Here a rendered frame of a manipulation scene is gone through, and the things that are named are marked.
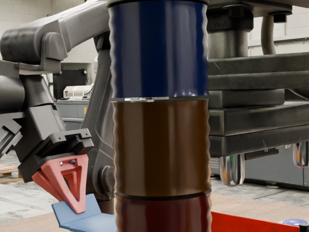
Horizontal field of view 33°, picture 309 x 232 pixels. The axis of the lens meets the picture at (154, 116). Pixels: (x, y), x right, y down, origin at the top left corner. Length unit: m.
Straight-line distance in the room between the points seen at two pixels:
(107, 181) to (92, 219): 0.16
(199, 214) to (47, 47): 0.56
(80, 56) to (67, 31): 11.30
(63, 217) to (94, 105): 0.27
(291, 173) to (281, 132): 5.37
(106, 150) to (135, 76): 0.69
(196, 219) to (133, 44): 0.07
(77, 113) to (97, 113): 7.81
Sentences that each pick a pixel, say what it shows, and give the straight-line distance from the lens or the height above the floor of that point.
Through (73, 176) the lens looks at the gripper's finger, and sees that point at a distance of 0.74.
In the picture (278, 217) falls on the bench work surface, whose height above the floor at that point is 0.90.
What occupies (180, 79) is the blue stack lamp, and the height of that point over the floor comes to 1.16.
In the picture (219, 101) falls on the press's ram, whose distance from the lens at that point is 0.43.
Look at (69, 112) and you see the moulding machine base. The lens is 8.89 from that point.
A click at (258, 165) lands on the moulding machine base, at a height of 0.25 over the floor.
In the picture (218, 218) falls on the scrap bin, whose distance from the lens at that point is 0.85.
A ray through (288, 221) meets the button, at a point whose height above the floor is 0.94.
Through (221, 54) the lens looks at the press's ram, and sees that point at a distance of 0.47.
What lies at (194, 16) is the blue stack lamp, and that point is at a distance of 0.19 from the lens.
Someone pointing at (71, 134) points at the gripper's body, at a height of 1.10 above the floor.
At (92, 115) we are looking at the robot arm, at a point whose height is 1.12.
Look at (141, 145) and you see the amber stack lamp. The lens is 0.18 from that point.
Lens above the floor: 1.16
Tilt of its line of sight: 3 degrees down
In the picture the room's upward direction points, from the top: 2 degrees counter-clockwise
